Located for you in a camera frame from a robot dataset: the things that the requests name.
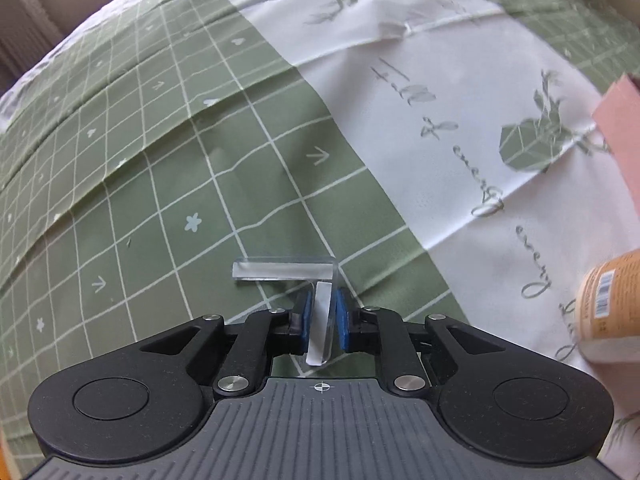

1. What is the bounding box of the pink cardboard box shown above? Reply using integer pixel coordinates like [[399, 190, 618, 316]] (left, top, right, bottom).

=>
[[592, 74, 640, 208]]

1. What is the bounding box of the clear jar floral label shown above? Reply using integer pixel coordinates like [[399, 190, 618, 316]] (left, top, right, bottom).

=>
[[574, 249, 640, 364]]

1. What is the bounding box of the clear plastic T piece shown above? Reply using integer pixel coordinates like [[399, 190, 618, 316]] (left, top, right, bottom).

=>
[[231, 258, 337, 367]]

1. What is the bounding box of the green white tablecloth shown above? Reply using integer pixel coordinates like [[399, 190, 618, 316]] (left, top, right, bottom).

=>
[[1, 0, 639, 477]]

